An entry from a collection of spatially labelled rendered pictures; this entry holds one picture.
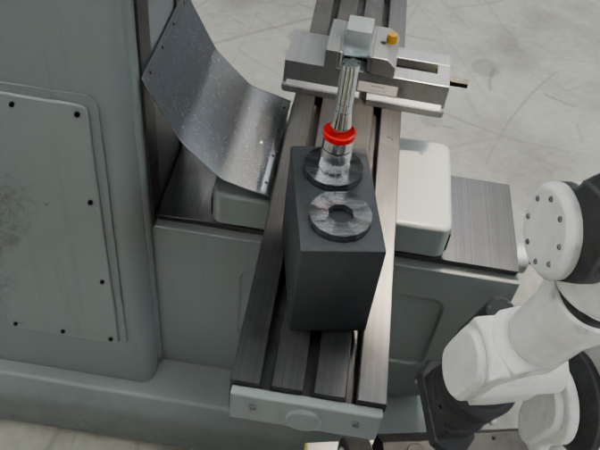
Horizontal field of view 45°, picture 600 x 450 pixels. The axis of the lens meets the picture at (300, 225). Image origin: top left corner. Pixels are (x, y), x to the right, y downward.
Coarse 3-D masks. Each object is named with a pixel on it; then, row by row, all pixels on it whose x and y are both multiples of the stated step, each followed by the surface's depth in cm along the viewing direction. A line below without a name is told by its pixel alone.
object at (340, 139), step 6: (324, 126) 102; (330, 126) 102; (324, 132) 102; (330, 132) 102; (348, 132) 102; (354, 132) 102; (330, 138) 101; (336, 138) 101; (342, 138) 101; (348, 138) 101; (336, 144) 101; (342, 144) 101
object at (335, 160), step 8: (328, 144) 102; (352, 144) 102; (320, 152) 105; (328, 152) 103; (336, 152) 102; (344, 152) 102; (352, 152) 104; (320, 160) 106; (328, 160) 104; (336, 160) 103; (344, 160) 104; (320, 168) 106; (328, 168) 105; (336, 168) 104; (344, 168) 105
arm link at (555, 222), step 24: (552, 192) 55; (576, 192) 53; (528, 216) 58; (552, 216) 55; (576, 216) 52; (528, 240) 58; (552, 240) 55; (576, 240) 52; (552, 264) 55; (576, 264) 53
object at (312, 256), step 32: (352, 160) 108; (288, 192) 113; (320, 192) 105; (352, 192) 105; (288, 224) 113; (320, 224) 98; (352, 224) 99; (288, 256) 112; (320, 256) 98; (352, 256) 98; (384, 256) 99; (288, 288) 111; (320, 288) 103; (352, 288) 103; (288, 320) 110; (320, 320) 108; (352, 320) 109
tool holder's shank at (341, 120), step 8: (344, 64) 94; (352, 64) 94; (344, 72) 94; (352, 72) 94; (344, 80) 95; (352, 80) 95; (344, 88) 96; (352, 88) 96; (344, 96) 97; (352, 96) 97; (336, 104) 99; (344, 104) 98; (352, 104) 98; (336, 112) 99; (344, 112) 99; (336, 120) 100; (344, 120) 99; (336, 128) 100; (344, 128) 100
